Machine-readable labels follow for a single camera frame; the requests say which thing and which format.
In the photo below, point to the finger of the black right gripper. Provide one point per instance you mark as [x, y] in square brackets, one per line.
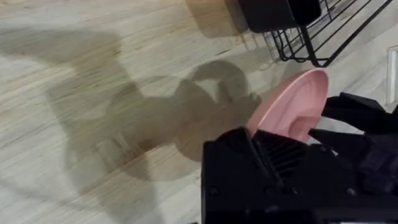
[357, 113]
[339, 140]

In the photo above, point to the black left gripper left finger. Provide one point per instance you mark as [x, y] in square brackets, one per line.
[230, 168]

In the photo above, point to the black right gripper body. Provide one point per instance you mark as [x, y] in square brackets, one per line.
[381, 165]

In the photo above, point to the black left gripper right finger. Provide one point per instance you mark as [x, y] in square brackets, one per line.
[298, 168]

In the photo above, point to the pink plate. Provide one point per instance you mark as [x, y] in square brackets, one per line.
[293, 105]

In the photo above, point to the black container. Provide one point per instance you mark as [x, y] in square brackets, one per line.
[273, 14]

